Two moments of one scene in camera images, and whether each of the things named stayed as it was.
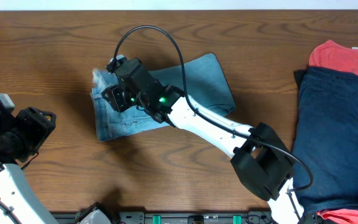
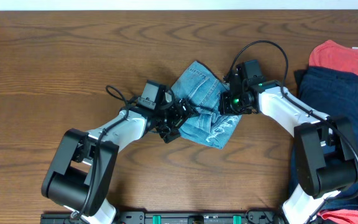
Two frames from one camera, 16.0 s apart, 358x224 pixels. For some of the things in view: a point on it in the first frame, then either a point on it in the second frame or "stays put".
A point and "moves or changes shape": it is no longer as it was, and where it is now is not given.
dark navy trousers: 335,160 stays put
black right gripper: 114,97 -> 226,104
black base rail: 194,217 stays put
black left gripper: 41,121 -> 179,115
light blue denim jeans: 201,78 moves or changes shape
